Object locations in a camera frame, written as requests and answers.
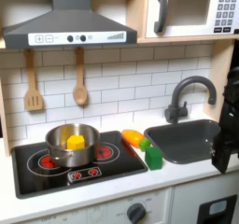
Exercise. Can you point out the green toy block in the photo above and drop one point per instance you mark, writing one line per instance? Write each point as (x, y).
(153, 159)

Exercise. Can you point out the wooden side panel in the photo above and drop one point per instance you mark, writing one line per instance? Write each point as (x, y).
(222, 62)

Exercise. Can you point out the steel pot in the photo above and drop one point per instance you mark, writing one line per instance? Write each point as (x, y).
(71, 159)

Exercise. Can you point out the wooden spoon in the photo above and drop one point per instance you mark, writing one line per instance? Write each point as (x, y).
(80, 94)

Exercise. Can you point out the dark grey tap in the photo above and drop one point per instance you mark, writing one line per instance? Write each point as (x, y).
(179, 90)

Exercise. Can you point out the wooden slotted spatula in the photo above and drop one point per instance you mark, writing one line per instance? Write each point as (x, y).
(33, 100)

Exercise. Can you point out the light wooden shelf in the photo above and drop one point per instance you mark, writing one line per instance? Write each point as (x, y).
(186, 39)

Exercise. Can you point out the grey oven knob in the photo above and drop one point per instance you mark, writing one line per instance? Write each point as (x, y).
(136, 213)

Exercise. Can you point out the dark grey sink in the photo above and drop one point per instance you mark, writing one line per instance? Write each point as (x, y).
(183, 140)

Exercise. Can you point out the white lower cabinet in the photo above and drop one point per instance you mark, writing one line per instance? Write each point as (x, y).
(186, 199)

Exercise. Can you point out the white toy microwave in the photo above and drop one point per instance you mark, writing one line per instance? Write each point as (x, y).
(193, 28)

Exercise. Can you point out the black toy stove top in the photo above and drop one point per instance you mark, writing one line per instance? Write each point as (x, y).
(124, 162)

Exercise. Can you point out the orange toy carrot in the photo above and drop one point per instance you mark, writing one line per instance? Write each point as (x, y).
(132, 137)

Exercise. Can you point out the grey range hood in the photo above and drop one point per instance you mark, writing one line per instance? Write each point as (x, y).
(68, 25)

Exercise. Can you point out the yellow toy block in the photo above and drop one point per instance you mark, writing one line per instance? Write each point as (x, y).
(75, 142)

